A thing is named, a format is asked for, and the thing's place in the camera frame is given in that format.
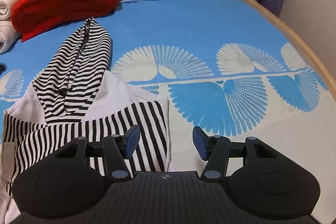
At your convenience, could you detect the striped grey hooded sweater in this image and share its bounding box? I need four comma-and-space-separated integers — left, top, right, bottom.
1, 18, 170, 223

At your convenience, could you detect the blue white patterned bedsheet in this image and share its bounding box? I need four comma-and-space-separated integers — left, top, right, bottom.
0, 0, 336, 224

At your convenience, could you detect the folded white quilt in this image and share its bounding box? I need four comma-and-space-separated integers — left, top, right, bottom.
0, 0, 20, 54

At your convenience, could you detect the red knitted blanket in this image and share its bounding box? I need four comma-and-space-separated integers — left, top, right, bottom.
11, 0, 120, 42

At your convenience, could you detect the wooden bed frame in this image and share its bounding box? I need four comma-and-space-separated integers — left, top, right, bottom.
241, 0, 335, 100

